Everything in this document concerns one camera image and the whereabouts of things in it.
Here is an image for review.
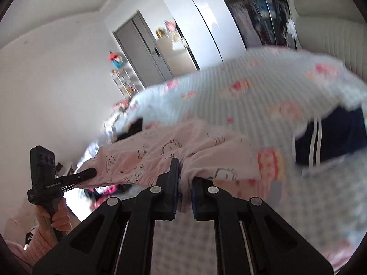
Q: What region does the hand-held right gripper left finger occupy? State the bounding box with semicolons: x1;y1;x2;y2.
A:
33;158;181;275

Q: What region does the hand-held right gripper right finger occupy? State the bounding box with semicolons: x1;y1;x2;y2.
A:
192;178;334;275

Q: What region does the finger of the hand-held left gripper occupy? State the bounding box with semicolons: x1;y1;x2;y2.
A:
64;168;97;190

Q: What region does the pink printed garment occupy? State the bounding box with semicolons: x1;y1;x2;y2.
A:
76;120;262;213

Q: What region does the person's left forearm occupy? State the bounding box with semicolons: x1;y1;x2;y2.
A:
5;226;59;275

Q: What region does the pile of mixed clothes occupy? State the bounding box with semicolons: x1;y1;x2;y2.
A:
115;117;144;143

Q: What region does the person's left hand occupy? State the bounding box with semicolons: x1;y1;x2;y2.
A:
35;198;72;235

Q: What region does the magenta garment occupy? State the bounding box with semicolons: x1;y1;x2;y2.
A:
96;185;119;197

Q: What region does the white toy shelf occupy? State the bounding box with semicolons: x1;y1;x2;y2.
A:
110;68;144;96

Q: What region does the blue checkered printed blanket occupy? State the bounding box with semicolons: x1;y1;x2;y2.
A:
102;47;367;267

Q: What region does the red and blue toy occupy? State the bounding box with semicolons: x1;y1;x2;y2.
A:
108;51;127;68

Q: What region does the grey sliding door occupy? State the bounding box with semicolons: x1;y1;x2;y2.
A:
113;11;176;88

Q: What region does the navy garment with white stripes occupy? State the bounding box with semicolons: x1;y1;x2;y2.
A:
292;105;367;169

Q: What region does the white wardrobe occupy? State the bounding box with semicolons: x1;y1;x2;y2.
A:
156;0;247;63

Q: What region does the dark glass wardrobe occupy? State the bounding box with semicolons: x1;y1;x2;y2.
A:
209;0;301;52

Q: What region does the grey padded headboard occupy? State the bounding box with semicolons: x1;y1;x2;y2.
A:
287;0;367;79

